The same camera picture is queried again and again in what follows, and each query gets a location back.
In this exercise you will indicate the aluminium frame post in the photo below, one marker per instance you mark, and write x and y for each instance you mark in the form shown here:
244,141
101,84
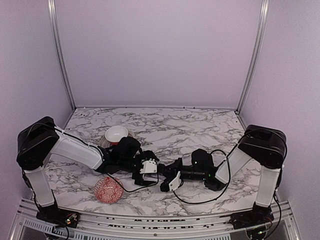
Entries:
59,52
261,27

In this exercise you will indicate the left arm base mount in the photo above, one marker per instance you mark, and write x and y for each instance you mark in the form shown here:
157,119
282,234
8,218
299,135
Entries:
61,217

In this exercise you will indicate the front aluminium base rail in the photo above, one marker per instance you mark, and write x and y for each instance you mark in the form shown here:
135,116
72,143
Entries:
99,226

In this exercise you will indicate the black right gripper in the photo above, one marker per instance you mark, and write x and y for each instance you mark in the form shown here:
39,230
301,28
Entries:
173,172

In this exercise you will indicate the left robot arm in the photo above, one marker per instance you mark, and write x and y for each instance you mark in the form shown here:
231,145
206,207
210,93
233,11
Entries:
43,139

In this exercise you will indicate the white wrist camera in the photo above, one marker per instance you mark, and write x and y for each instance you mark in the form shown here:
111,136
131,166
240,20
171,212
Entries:
175,182
149,167

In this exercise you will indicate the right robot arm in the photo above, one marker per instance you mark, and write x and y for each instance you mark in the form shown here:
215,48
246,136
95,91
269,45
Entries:
266,146

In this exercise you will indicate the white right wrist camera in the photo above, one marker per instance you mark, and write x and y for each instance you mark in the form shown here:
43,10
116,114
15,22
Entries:
175,182

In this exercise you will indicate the red patterned bowl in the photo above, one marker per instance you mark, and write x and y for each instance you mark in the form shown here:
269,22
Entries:
109,191

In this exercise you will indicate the lilac folding umbrella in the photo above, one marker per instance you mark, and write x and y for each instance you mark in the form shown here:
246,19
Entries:
161,169

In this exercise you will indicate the white bowl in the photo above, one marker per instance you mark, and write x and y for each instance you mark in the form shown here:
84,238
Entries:
115,133

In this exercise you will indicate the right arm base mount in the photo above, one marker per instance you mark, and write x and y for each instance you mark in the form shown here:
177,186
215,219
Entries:
250,218

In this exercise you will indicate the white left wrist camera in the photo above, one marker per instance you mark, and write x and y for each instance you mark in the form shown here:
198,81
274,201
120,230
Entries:
149,167

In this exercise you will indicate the right aluminium frame post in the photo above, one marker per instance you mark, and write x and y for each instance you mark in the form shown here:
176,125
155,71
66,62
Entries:
261,27

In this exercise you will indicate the left aluminium frame post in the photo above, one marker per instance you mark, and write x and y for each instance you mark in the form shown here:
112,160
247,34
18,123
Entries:
59,52

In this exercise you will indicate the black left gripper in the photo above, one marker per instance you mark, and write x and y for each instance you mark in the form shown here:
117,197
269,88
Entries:
137,168

